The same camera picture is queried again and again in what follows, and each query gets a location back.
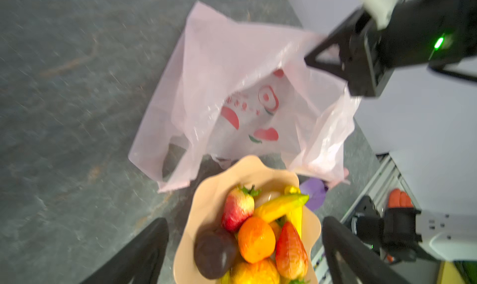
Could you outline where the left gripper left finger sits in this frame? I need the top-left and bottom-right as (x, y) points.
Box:
(83, 218), (169, 284)

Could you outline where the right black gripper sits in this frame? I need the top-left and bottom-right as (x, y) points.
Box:
(304, 0), (477, 97)

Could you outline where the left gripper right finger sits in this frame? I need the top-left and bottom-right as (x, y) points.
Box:
(322, 216), (408, 284)

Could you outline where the orange tangerine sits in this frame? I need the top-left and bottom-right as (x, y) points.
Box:
(237, 216), (276, 264)

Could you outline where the pink plastic bag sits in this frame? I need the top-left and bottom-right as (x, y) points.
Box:
(129, 2), (360, 192)

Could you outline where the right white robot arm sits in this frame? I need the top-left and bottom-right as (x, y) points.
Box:
(304, 0), (477, 262)

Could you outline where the orange rubber glove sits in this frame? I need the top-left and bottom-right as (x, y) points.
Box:
(388, 188), (414, 208)

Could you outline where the dark purple plum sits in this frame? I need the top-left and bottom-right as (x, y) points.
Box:
(194, 228), (239, 280)

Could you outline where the lower red strawberry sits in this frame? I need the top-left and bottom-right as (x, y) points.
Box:
(275, 222), (309, 284)

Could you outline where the red strawberry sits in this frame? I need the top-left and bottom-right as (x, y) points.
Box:
(275, 222), (309, 284)
(221, 185), (262, 233)

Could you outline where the beige scalloped fruit bowl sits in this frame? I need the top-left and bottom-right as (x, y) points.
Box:
(173, 156), (322, 284)

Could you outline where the long yellow banana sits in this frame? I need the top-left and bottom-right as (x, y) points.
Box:
(284, 186), (303, 237)

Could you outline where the yellow pear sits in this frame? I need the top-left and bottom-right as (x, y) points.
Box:
(218, 258), (281, 284)

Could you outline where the upper red strawberry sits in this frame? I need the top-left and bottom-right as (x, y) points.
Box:
(221, 185), (262, 233)

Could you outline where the small yellow-green banana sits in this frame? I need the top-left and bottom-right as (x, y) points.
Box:
(253, 193), (309, 223)

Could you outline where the purple scoop pink handle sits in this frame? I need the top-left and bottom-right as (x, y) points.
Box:
(299, 168), (350, 211)

